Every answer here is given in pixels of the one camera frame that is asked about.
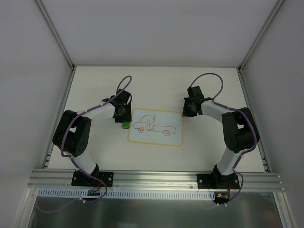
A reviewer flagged green whiteboard eraser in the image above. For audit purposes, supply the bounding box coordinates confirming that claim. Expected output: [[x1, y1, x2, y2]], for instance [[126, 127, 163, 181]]
[[122, 122, 130, 129]]

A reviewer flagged yellow framed small whiteboard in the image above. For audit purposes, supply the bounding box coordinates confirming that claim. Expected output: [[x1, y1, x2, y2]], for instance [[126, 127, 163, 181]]
[[127, 108, 183, 147]]

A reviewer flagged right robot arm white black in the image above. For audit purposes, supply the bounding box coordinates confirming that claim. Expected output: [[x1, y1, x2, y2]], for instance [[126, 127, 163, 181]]
[[182, 86, 260, 189]]

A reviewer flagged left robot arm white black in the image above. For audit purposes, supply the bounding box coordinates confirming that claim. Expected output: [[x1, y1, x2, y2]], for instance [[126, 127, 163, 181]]
[[52, 89, 132, 187]]

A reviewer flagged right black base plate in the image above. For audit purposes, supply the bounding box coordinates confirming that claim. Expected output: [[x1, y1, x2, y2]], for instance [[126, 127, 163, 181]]
[[197, 173, 240, 190]]

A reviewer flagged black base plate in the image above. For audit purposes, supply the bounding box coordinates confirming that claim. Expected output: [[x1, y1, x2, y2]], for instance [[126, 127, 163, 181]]
[[71, 171, 114, 187], [197, 173, 240, 190]]

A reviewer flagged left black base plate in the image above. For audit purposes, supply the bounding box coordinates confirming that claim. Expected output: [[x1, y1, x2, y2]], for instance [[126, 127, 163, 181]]
[[71, 171, 114, 187]]

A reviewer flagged left aluminium frame post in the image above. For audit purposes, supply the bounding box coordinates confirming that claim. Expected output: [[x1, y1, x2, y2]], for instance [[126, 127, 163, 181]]
[[34, 0, 75, 70]]

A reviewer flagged aluminium frame post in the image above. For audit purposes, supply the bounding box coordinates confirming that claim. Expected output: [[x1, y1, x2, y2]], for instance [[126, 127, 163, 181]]
[[238, 0, 285, 72], [34, 0, 75, 70]]

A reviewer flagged white slotted cable duct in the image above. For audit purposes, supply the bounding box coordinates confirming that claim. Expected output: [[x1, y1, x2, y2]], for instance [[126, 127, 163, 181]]
[[38, 188, 215, 201]]

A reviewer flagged aluminium mounting rail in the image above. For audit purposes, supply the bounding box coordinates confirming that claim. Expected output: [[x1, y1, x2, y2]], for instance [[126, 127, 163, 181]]
[[28, 169, 285, 192]]

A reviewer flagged right aluminium frame post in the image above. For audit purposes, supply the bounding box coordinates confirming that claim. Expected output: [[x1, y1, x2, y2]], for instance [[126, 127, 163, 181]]
[[238, 0, 285, 72]]

